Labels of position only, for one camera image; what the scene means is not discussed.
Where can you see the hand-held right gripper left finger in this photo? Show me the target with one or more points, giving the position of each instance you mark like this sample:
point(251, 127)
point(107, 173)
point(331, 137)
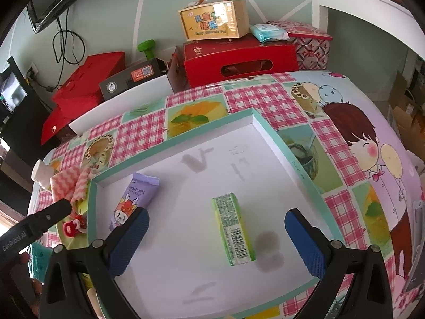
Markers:
point(130, 242)

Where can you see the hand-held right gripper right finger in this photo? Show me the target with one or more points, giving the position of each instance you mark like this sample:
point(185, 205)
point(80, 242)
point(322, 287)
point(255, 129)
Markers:
point(305, 246)

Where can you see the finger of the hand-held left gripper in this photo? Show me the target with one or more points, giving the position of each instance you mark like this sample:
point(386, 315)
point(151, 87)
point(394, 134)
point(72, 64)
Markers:
point(49, 216)

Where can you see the pink lace cloth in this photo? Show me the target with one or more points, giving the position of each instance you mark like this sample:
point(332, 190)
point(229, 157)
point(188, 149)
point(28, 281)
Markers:
point(82, 186)

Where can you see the green tissue packet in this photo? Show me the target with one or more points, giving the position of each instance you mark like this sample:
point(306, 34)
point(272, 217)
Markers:
point(232, 226)

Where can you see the white tray with teal rim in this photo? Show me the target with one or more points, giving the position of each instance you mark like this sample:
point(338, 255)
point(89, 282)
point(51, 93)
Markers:
point(215, 172)

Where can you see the small red plush toy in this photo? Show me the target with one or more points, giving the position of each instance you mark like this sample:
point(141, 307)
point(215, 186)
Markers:
point(71, 227)

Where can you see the pink zigzag cloth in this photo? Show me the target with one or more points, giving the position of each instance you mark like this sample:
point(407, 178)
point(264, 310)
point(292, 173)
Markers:
point(63, 182)

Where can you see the white plastic bottle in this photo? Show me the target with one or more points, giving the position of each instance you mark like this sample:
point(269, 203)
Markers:
point(41, 172)

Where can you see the purple wipes packet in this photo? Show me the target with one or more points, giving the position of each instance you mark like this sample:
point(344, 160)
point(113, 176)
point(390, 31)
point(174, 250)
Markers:
point(132, 192)

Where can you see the black cabinet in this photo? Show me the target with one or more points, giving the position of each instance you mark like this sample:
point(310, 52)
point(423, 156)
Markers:
point(20, 146)

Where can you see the dark grey object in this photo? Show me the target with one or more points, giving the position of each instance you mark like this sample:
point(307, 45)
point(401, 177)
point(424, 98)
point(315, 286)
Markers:
point(419, 239)

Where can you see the black monitor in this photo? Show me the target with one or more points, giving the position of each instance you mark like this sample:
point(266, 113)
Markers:
point(11, 93)

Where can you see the white board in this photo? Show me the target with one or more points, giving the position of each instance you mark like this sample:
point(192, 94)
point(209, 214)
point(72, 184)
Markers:
point(132, 96)

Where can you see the printed pink checked tablecloth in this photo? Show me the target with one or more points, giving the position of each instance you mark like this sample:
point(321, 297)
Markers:
point(252, 99)

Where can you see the black box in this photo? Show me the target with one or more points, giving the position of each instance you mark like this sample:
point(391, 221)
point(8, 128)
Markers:
point(126, 79)

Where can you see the cardboard boxes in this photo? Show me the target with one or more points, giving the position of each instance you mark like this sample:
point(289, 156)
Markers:
point(403, 119)

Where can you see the green dumbbell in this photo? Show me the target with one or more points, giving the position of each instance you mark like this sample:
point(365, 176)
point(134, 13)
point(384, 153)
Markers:
point(146, 48)

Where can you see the red patterned tin box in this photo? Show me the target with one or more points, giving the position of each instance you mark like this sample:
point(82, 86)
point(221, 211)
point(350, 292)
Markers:
point(312, 50)

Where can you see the blue wipes pack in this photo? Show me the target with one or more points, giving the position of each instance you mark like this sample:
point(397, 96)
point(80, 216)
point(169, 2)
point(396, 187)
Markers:
point(267, 32)

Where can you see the white desk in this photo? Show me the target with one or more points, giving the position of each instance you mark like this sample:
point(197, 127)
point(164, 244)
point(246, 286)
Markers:
point(365, 3)

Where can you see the wall power outlet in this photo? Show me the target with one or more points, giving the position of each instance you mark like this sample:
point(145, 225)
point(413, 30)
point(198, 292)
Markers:
point(33, 69)

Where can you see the wall television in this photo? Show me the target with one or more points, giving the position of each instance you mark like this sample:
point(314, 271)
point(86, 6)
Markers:
point(46, 3)

